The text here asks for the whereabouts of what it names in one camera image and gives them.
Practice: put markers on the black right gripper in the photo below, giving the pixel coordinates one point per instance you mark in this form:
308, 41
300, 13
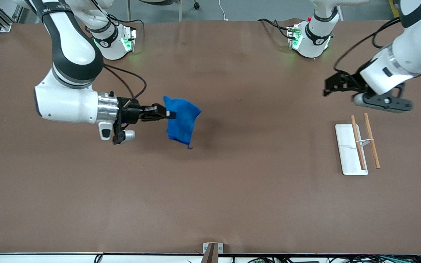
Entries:
132, 113

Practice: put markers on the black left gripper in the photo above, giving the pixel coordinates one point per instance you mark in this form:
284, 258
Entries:
350, 82

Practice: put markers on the blue microfibre towel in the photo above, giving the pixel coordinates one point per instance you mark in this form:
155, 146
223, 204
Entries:
181, 120

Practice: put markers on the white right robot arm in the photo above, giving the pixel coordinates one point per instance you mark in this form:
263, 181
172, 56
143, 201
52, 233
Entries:
71, 47

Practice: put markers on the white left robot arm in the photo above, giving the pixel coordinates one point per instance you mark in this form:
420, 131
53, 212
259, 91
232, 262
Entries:
408, 54

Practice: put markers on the wooden rack rod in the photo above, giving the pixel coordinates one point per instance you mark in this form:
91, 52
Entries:
358, 144
372, 142

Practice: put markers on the metal chair legs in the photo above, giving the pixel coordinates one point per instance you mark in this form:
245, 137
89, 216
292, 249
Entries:
179, 9

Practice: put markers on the black chair caster wheel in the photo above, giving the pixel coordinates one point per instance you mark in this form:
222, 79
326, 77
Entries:
196, 5

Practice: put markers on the white rack base plate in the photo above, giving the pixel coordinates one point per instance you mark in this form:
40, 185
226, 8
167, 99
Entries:
347, 153

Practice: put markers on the metal table edge bracket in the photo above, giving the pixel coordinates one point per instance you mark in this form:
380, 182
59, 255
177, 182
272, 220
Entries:
212, 248

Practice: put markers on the white table edge rail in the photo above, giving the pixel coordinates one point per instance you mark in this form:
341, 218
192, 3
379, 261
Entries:
49, 258

